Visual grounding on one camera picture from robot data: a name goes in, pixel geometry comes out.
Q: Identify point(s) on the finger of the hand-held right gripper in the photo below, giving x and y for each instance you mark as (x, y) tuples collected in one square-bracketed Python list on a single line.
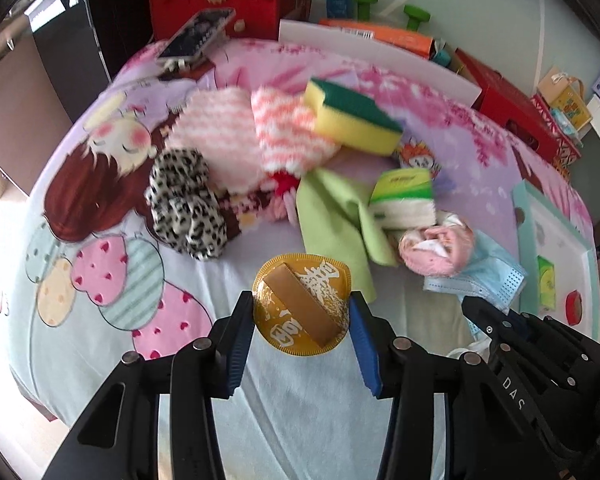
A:
[(495, 332)]

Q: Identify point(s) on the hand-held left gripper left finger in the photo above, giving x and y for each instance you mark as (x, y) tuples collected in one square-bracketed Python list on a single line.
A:
[(240, 352)]

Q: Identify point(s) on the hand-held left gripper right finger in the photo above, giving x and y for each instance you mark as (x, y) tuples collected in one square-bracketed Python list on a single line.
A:
[(365, 355)]

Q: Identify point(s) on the gold round foil packet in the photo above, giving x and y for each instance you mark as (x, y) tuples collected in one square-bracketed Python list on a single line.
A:
[(300, 300)]

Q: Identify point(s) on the teal white tray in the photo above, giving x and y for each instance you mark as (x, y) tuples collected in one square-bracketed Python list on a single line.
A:
[(555, 230)]

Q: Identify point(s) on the pink white striped fluffy cloth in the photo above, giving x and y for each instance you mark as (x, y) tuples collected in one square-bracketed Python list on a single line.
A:
[(285, 130)]

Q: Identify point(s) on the blue face mask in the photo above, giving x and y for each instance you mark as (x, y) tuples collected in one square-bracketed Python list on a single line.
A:
[(490, 270)]

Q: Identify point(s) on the red round item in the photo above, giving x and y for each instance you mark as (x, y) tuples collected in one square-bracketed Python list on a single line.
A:
[(575, 306)]

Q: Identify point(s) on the pink rolled cloth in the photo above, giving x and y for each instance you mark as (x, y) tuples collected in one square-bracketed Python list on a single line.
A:
[(445, 250)]

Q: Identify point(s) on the light green cloth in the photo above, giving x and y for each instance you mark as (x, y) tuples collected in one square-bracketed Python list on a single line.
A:
[(330, 220)]

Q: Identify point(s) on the red patterned fuzzy sock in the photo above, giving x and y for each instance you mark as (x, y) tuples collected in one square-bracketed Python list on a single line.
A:
[(250, 205)]

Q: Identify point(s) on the leopard print scrunchie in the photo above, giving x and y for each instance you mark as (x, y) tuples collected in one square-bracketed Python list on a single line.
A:
[(185, 210)]

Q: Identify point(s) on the green white sponge pack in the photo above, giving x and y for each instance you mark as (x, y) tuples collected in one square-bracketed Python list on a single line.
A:
[(405, 205)]

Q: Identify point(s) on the red patterned box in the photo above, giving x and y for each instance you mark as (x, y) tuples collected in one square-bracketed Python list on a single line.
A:
[(562, 147)]

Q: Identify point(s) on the blue tissue packs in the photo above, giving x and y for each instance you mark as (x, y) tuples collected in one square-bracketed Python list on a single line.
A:
[(565, 120)]

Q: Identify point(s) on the pale pink fluffy cloth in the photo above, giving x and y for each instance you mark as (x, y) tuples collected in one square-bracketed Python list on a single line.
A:
[(215, 125)]

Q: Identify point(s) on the yellow green sponge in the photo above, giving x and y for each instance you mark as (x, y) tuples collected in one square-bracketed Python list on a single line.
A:
[(350, 125)]

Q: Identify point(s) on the large red gift box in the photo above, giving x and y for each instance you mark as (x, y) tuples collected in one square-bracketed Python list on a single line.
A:
[(505, 100)]

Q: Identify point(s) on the white bed footboard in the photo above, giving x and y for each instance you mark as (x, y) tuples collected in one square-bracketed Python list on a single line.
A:
[(430, 74)]

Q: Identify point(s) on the teal cup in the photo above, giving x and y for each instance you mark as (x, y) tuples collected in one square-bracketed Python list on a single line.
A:
[(442, 56)]

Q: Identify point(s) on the orange cardboard box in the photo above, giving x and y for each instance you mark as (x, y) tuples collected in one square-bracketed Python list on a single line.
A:
[(400, 40)]

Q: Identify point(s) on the green dumbbell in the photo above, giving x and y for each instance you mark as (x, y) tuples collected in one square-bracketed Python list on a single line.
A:
[(362, 5), (416, 17)]

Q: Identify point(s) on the smartphone on stand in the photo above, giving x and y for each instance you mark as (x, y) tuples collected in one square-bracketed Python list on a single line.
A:
[(200, 30)]

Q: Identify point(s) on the black cabinet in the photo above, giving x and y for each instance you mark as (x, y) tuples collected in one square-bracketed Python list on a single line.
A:
[(65, 35)]

